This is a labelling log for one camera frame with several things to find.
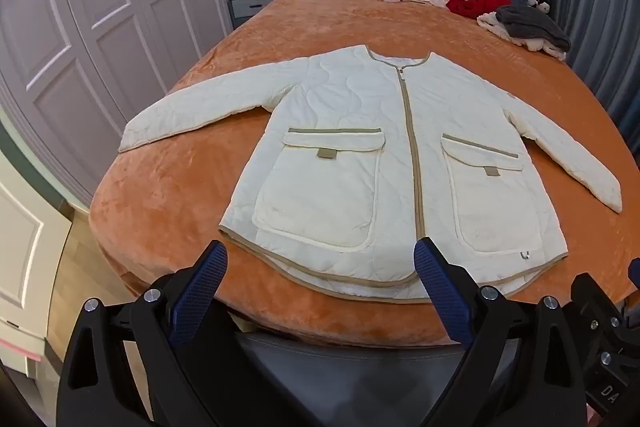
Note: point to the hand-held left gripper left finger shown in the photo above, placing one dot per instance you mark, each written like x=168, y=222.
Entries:
x=200, y=292

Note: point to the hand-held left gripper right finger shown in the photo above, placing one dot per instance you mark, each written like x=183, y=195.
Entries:
x=440, y=287

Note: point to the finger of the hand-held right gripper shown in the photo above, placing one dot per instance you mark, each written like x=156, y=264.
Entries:
x=595, y=302

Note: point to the cream quilted jacket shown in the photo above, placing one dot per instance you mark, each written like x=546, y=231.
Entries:
x=350, y=157

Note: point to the orange plush blanket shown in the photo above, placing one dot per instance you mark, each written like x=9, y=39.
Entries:
x=200, y=187

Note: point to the white panelled door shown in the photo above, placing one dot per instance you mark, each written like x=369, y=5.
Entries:
x=25, y=247

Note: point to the cream fuzzy cloth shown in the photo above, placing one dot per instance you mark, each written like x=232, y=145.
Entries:
x=492, y=24

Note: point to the grey curtain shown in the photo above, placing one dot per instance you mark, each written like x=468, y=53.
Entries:
x=600, y=32

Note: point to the dark grey knit cloth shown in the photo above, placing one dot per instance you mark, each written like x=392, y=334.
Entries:
x=535, y=27

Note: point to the grey nightstand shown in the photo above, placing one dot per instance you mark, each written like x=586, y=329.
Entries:
x=247, y=9

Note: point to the white panelled wardrobe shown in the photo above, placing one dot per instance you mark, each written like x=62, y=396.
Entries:
x=110, y=17

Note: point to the black and white plush toy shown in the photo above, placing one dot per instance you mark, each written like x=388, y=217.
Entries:
x=540, y=3

